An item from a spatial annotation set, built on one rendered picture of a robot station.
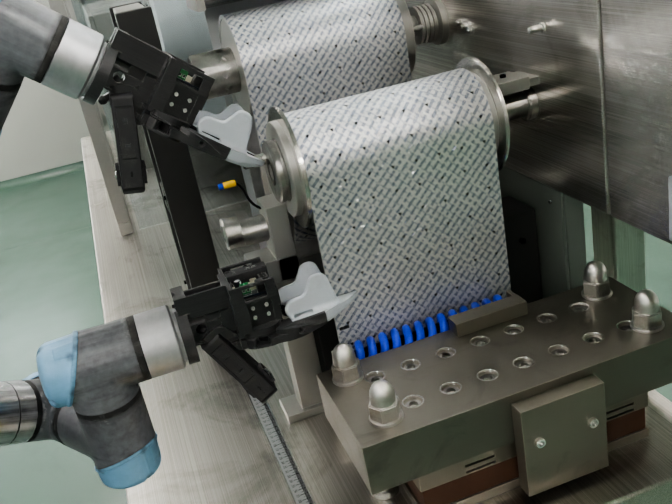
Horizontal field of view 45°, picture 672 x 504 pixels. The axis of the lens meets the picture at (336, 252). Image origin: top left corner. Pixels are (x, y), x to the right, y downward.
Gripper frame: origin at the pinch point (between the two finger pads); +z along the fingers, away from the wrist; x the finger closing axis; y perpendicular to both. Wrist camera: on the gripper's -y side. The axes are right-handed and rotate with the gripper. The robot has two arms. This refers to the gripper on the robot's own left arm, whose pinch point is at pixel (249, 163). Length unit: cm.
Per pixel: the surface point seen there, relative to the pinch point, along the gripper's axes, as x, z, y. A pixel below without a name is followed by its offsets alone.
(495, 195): -7.8, 27.3, 10.1
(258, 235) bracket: 0.3, 5.2, -7.6
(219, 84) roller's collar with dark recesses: 20.4, -2.6, 5.8
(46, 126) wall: 549, 12, -104
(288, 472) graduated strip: -10.2, 18.9, -31.5
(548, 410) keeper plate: -29.6, 31.5, -6.7
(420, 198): -7.8, 18.3, 5.7
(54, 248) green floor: 376, 32, -137
